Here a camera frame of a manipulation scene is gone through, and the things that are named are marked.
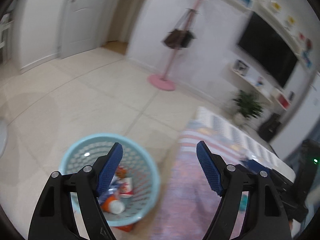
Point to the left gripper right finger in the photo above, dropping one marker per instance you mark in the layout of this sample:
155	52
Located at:
228	182

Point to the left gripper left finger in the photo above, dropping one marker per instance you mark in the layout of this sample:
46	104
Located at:
53	217

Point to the orange paper cup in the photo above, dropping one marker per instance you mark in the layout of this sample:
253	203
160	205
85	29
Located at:
113	205

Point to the black acoustic guitar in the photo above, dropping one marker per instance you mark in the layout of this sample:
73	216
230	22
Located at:
268	129

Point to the light blue plastic basket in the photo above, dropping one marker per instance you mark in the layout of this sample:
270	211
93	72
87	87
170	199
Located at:
136	161

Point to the white refrigerator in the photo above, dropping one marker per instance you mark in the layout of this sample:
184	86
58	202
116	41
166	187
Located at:
300	125

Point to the orange snack wrapper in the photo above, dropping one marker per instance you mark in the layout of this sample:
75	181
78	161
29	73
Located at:
121	172

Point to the green potted plant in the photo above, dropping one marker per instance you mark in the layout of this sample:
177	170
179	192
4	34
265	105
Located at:
248	107

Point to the white fan stand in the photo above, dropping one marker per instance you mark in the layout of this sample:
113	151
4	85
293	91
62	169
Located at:
3	135

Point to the framed butterfly picture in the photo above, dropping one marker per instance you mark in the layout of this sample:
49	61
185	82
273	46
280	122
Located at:
241	68

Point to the pink coat rack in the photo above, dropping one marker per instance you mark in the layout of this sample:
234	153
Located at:
162	81

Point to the white dining chair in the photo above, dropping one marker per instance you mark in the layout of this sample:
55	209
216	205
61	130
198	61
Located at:
6	33

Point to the black hanging handbag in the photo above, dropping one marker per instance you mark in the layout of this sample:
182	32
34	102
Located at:
188	36

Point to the brown hanging handbag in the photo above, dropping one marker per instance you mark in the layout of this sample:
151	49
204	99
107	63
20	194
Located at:
174	36

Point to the white interior door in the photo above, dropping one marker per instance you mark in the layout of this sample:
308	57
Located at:
80	25

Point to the red white wall box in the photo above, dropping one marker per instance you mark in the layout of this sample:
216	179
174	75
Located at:
279	99

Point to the white wall shelf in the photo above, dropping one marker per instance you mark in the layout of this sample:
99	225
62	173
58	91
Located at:
256	83

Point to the black wall television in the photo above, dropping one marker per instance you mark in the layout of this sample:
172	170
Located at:
265	45

